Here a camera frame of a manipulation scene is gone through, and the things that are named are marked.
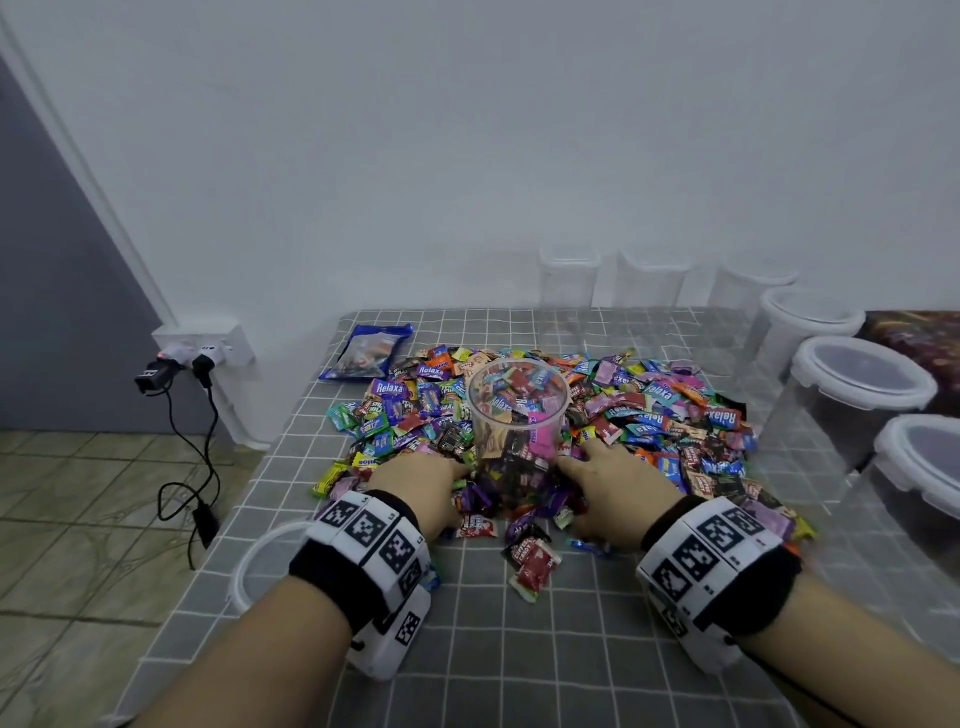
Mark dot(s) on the tall transparent plastic jar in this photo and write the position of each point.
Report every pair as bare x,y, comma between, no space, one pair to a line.
518,428

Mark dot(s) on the person's right hand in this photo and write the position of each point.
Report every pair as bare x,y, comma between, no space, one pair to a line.
623,495

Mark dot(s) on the black marker-tagged right wristband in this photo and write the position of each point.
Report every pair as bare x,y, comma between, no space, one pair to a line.
720,558

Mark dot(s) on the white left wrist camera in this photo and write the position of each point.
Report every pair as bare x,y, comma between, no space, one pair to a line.
393,638

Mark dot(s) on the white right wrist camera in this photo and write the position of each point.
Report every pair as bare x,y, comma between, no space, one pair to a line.
698,642

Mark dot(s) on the black marker-tagged wristband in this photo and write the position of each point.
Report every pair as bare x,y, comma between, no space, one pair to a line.
360,555
720,558

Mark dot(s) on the person's left hand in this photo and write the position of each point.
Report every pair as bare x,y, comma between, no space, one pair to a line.
420,488

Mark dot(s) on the person's left forearm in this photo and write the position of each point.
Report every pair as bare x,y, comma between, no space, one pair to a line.
248,668

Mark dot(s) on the black marker-tagged left wristband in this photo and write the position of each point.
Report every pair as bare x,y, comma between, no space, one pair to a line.
360,555

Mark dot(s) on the small transparent plastic jar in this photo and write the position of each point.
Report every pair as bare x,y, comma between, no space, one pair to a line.
570,282
656,284
753,297

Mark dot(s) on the black power plug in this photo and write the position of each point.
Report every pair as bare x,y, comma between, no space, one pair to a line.
153,375

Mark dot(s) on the grey door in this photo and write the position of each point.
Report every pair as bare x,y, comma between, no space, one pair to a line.
60,315

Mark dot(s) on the pile of colourful candies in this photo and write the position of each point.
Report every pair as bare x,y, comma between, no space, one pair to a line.
668,405

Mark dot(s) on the white wall socket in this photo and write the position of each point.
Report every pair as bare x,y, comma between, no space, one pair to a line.
204,342

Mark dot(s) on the person's right forearm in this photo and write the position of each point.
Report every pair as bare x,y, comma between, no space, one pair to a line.
870,653

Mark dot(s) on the dark patterned cloth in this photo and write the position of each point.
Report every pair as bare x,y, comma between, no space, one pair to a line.
918,353

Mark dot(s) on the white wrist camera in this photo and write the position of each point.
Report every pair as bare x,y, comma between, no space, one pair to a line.
698,642
393,638

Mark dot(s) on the white square container lid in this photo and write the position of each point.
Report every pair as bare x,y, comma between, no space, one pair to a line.
243,567

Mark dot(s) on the blue snack packet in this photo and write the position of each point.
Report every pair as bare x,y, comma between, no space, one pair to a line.
366,353

